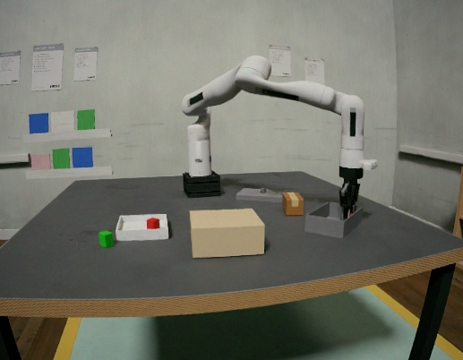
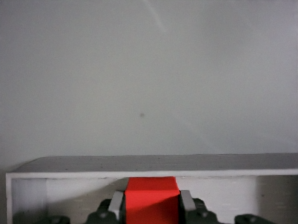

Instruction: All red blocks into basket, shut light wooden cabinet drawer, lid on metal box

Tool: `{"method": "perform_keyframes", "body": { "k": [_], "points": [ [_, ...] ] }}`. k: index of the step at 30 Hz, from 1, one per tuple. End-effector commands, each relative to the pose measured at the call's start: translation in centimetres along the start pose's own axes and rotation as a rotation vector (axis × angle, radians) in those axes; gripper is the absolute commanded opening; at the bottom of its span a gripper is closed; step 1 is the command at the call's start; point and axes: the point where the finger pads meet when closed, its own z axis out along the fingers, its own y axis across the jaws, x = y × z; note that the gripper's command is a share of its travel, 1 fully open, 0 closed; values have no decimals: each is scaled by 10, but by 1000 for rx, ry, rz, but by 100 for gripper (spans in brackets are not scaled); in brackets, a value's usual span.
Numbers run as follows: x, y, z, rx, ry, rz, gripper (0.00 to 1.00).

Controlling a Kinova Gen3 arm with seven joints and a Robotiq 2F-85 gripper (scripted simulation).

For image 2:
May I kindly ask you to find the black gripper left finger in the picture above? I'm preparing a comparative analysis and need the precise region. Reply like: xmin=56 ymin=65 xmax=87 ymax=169
xmin=34 ymin=190 xmax=126 ymax=224

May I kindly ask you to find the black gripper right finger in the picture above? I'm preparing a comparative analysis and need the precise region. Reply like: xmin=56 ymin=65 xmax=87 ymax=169
xmin=178 ymin=190 xmax=276 ymax=224

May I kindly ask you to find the red block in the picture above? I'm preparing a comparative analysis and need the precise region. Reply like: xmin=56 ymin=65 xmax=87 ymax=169
xmin=125 ymin=176 xmax=180 ymax=224

